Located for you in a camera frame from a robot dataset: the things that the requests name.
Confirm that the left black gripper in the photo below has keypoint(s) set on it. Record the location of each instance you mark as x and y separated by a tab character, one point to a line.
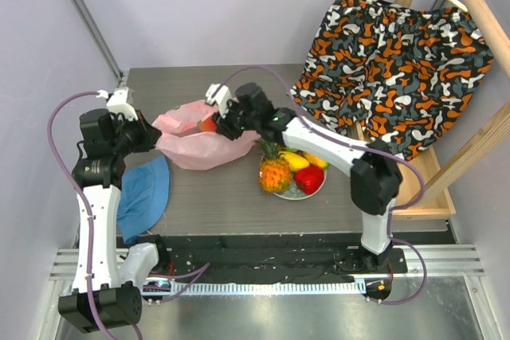
148	134

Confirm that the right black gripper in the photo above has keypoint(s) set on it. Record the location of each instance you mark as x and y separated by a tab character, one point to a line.
225	122

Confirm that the pink plastic bag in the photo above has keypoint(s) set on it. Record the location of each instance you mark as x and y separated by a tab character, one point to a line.
189	148

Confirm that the blue bucket hat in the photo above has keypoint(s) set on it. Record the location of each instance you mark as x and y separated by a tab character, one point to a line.
144	197

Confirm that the orange fake pineapple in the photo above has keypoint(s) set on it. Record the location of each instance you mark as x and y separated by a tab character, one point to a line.
275	175

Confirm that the yellow orange fake mango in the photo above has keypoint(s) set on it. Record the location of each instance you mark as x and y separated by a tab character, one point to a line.
296	162

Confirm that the red teal floral plate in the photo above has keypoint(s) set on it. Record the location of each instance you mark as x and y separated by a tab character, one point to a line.
293	193

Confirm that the green orange fake papaya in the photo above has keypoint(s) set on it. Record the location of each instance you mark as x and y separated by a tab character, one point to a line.
315	161

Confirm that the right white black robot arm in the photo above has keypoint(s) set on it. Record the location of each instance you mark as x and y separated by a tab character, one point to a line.
375	178

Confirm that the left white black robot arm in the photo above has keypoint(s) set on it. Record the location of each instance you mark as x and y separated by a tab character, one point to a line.
106	294

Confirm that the peach coloured fake fruit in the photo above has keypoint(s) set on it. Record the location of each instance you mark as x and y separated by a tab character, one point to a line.
207	125

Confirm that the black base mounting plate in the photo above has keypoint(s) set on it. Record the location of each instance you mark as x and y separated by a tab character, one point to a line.
279	258

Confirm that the orange camouflage patterned shorts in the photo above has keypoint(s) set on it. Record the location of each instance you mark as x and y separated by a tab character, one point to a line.
405	76

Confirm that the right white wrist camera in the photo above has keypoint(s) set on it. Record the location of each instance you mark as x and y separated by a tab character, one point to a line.
218	95

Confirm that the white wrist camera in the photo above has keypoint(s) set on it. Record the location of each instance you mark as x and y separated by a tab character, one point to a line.
121	101
218	95

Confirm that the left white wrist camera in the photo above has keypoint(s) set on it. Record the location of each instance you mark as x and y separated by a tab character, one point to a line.
121	101

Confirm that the aluminium rail with slotted strip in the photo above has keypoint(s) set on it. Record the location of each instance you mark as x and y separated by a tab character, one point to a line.
427	262

